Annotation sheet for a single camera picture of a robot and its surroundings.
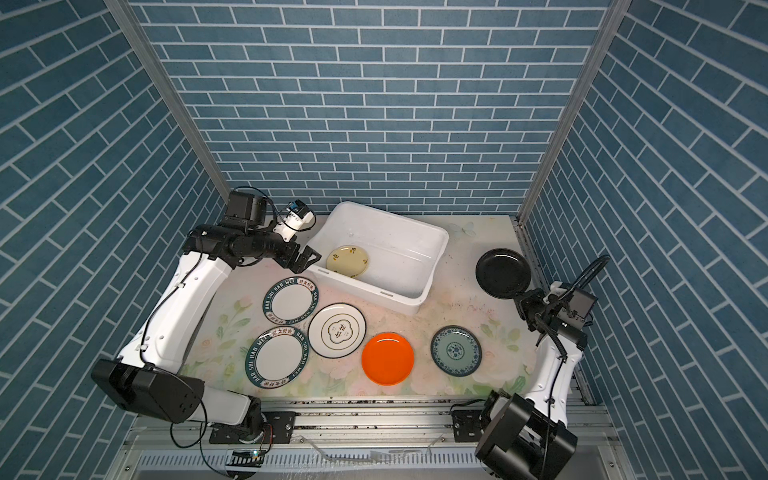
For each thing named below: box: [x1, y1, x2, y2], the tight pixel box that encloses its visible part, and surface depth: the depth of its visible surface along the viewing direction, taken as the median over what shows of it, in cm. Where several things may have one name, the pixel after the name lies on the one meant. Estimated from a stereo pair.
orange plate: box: [361, 332, 414, 386], surface depth 86 cm
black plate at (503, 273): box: [475, 248, 532, 299], surface depth 84 cm
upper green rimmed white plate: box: [262, 276, 319, 325], surface depth 98 cm
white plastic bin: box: [307, 201, 449, 315], surface depth 108 cm
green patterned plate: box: [430, 325, 483, 377], surface depth 88 cm
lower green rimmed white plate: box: [245, 326, 309, 389], surface depth 87 cm
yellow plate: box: [326, 245, 369, 277], surface depth 110 cm
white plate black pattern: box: [307, 302, 367, 359], surface depth 92 cm
